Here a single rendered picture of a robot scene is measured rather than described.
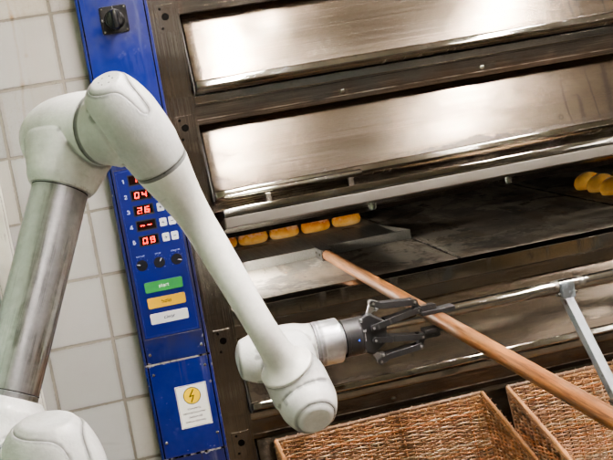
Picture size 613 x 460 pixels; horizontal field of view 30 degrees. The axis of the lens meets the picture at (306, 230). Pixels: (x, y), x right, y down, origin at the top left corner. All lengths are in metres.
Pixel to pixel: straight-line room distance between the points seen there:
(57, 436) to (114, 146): 0.50
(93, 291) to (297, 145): 0.60
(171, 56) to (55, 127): 0.72
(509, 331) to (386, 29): 0.82
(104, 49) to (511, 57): 1.00
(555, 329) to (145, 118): 1.43
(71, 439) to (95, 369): 0.99
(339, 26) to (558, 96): 0.59
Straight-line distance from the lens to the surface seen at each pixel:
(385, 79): 2.81
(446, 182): 2.70
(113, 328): 2.75
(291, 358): 2.05
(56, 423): 1.82
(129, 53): 2.67
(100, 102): 1.93
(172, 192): 1.99
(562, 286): 2.58
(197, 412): 2.79
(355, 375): 2.85
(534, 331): 2.99
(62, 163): 2.03
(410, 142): 2.81
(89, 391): 2.78
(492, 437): 2.95
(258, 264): 3.23
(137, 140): 1.94
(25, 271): 2.01
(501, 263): 2.94
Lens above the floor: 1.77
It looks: 9 degrees down
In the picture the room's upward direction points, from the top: 9 degrees counter-clockwise
